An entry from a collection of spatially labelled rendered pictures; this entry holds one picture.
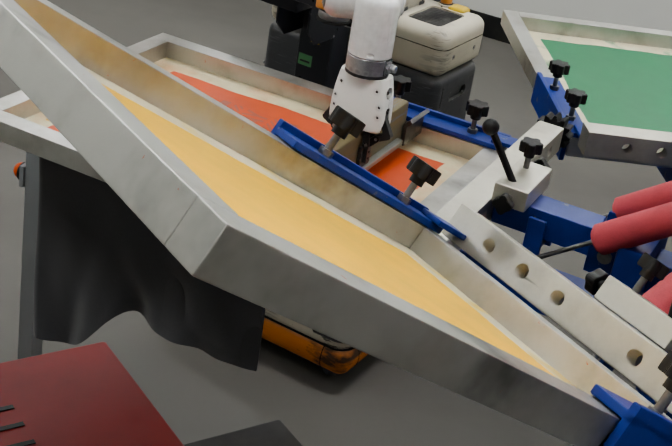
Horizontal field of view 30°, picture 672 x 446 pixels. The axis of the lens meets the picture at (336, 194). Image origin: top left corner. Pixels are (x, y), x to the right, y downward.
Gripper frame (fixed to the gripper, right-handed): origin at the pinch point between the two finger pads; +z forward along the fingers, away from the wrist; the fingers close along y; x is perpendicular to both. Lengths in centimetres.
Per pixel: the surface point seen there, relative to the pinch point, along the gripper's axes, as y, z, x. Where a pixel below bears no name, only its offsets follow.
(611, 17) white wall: 43, 73, -381
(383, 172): -2.9, 6.0, -8.7
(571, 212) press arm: -39.4, -2.4, -0.3
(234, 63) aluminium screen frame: 39.7, 2.2, -25.9
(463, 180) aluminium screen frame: -17.8, 2.6, -9.1
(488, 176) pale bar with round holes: -23.8, -2.5, -3.1
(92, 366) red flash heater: -12, -8, 90
